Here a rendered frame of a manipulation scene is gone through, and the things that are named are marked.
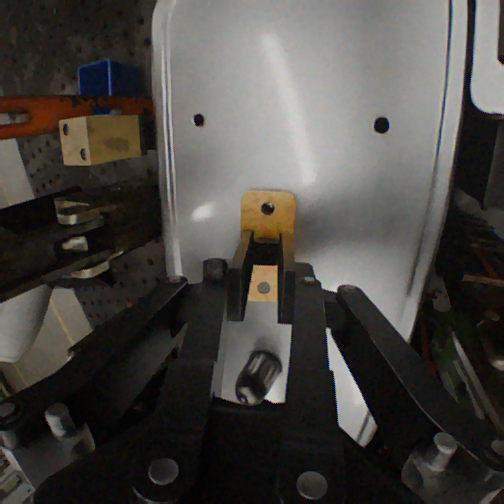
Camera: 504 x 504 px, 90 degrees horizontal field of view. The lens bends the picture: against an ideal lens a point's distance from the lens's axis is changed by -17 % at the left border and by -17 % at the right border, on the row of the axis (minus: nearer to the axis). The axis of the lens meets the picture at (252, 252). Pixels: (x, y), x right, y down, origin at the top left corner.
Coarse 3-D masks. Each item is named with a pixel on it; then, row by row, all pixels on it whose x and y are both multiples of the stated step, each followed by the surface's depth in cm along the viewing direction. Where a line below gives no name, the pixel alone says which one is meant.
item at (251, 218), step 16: (256, 192) 20; (272, 192) 20; (240, 208) 21; (256, 208) 21; (288, 208) 21; (240, 224) 21; (256, 224) 21; (272, 224) 21; (288, 224) 21; (256, 240) 21; (272, 240) 21; (256, 256) 21; (272, 256) 21; (256, 272) 22; (272, 272) 22; (256, 288) 23; (272, 288) 23
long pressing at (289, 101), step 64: (192, 0) 18; (256, 0) 17; (320, 0) 15; (384, 0) 14; (448, 0) 12; (192, 64) 20; (256, 64) 18; (320, 64) 17; (384, 64) 15; (448, 64) 14; (192, 128) 22; (256, 128) 20; (320, 128) 18; (448, 128) 16; (192, 192) 24; (320, 192) 20; (384, 192) 18; (448, 192) 17; (192, 256) 27; (320, 256) 22; (384, 256) 20; (256, 320) 26
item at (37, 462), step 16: (48, 416) 6; (64, 416) 6; (80, 416) 7; (48, 432) 6; (64, 432) 6; (80, 432) 6; (32, 448) 6; (48, 448) 6; (64, 448) 6; (80, 448) 6; (16, 464) 6; (32, 464) 5; (48, 464) 5; (64, 464) 6; (32, 480) 5
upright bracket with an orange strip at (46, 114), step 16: (0, 96) 15; (16, 96) 16; (32, 96) 17; (48, 96) 18; (64, 96) 19; (80, 96) 21; (96, 96) 22; (112, 96) 23; (128, 96) 25; (0, 112) 16; (32, 112) 17; (48, 112) 19; (64, 112) 20; (80, 112) 21; (112, 112) 25; (128, 112) 26; (144, 112) 28; (0, 128) 16; (16, 128) 17; (32, 128) 18; (48, 128) 19
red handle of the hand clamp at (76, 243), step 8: (88, 232) 23; (0, 240) 21; (64, 240) 22; (72, 240) 22; (80, 240) 22; (88, 240) 23; (56, 248) 22; (64, 248) 22; (72, 248) 22; (80, 248) 22; (88, 248) 23
